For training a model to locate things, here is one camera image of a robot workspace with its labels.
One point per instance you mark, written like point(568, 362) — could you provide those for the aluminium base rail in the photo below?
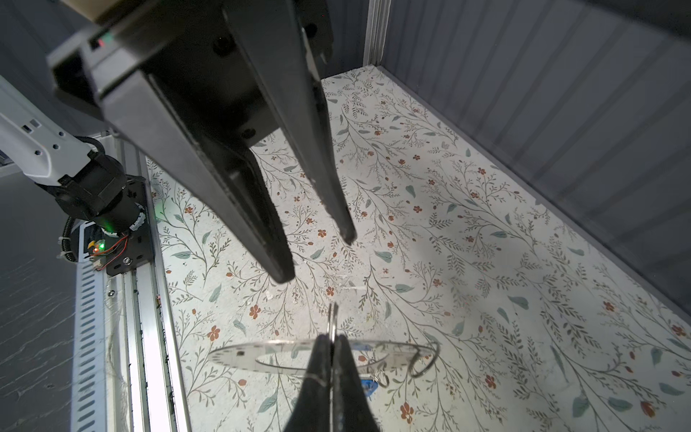
point(156, 389)

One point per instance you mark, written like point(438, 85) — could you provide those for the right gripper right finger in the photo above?
point(349, 408)

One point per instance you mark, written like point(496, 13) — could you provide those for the blue key tag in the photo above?
point(369, 387)

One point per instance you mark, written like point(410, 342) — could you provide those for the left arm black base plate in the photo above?
point(117, 254)

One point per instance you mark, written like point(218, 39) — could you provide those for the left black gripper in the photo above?
point(170, 78)

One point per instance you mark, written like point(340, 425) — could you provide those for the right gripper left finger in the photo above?
point(312, 410)

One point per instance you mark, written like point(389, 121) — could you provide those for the white perforated vent strip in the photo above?
point(88, 395)

